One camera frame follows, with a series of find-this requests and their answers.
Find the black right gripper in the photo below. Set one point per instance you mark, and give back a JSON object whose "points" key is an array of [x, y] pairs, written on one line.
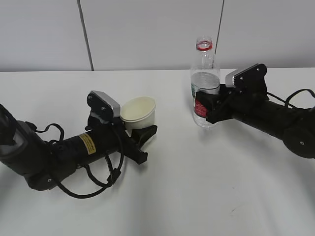
{"points": [[229, 101]]}

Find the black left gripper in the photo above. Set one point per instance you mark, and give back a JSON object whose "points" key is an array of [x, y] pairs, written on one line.
{"points": [[110, 136]]}

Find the white paper cup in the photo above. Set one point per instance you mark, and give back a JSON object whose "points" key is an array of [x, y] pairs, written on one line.
{"points": [[138, 113]]}

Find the clear water bottle red label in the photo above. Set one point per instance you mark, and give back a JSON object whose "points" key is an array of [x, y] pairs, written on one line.
{"points": [[204, 76]]}

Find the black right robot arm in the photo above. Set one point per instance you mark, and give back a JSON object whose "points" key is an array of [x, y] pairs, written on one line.
{"points": [[294, 126]]}

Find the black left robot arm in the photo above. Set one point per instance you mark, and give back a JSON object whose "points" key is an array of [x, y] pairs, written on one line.
{"points": [[45, 164]]}

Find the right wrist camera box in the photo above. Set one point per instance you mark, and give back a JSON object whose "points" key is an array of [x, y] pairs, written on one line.
{"points": [[250, 79]]}

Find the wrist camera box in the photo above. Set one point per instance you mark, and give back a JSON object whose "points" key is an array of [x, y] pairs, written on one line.
{"points": [[250, 79], [104, 109]]}

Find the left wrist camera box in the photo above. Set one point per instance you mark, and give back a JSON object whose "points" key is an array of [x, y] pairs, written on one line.
{"points": [[104, 109]]}

